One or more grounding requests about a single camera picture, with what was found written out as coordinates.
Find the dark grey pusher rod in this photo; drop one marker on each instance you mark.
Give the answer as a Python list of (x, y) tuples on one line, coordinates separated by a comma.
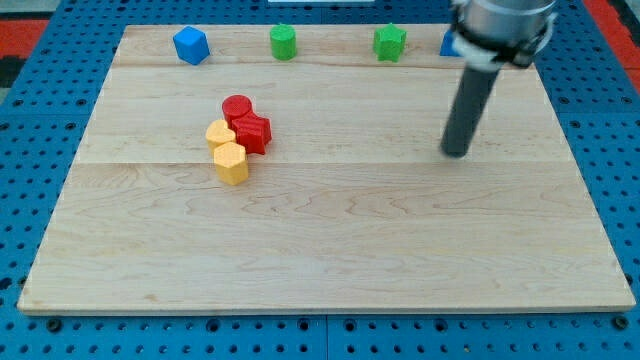
[(473, 92)]

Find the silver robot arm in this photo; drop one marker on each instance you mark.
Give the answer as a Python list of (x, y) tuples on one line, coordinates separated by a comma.
[(489, 34)]

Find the blue block behind arm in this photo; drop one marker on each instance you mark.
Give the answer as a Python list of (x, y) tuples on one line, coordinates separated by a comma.
[(446, 48)]

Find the green star block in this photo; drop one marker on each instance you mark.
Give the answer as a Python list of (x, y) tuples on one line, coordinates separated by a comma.
[(389, 42)]

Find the red star block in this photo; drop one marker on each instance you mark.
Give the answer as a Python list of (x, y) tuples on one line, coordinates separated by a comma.
[(253, 132)]

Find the yellow hexagon block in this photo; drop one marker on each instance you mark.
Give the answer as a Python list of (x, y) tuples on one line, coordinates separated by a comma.
[(231, 165)]

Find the wooden board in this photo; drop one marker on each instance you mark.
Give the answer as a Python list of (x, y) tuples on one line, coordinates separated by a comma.
[(352, 210)]

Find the green cylinder block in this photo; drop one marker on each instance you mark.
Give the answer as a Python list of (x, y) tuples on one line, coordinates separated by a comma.
[(283, 42)]

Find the red cylinder block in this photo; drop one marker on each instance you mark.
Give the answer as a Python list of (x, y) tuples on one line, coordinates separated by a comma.
[(235, 107)]

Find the yellow heart block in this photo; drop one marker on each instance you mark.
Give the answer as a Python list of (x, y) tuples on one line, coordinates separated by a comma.
[(218, 133)]

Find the blue cube block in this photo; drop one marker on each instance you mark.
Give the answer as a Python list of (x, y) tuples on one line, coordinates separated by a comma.
[(191, 45)]

